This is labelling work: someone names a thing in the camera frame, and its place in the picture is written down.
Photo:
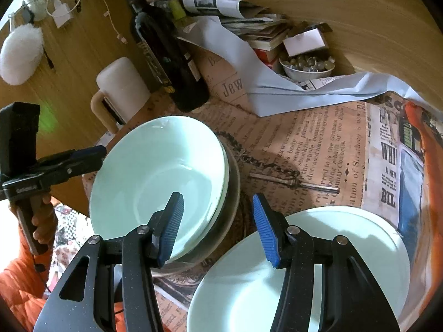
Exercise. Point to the pink bowl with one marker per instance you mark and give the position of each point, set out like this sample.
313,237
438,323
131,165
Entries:
234,186

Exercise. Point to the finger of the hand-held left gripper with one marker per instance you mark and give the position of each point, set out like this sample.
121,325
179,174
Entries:
90,157

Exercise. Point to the yellow green tube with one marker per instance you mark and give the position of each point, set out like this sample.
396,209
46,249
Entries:
178,10

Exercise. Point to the mint green plate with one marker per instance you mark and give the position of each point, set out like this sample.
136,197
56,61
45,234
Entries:
242,290

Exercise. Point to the mint green bowl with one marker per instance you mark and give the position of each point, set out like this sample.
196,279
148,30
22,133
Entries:
155,166

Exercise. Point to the floral printed cloth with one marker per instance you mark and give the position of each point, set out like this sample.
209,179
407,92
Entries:
69,228

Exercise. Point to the stack of books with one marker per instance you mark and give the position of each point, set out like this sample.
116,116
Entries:
263,34

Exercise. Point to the dark wine bottle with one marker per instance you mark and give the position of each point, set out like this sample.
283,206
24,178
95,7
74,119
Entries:
173,76

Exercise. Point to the small bowl of beads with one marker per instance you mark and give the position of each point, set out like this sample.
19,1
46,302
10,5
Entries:
308,65

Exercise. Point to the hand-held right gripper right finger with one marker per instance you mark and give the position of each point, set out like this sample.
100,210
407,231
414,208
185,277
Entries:
266,228

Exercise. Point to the newsprint table cover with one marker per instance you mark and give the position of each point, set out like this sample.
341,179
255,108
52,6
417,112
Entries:
311,138

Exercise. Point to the person's left hand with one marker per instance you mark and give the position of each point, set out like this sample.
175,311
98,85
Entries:
43,221

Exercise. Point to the white pom-pom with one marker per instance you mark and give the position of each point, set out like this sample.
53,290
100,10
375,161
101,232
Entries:
20,55

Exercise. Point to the white fuzzy headband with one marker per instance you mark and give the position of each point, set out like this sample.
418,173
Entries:
36,0

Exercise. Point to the white charger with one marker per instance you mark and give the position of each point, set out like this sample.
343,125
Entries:
62,15

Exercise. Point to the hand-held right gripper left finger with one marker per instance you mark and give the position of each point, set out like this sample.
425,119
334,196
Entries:
171,231

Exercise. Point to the grey cloth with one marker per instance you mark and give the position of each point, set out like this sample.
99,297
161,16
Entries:
242,65

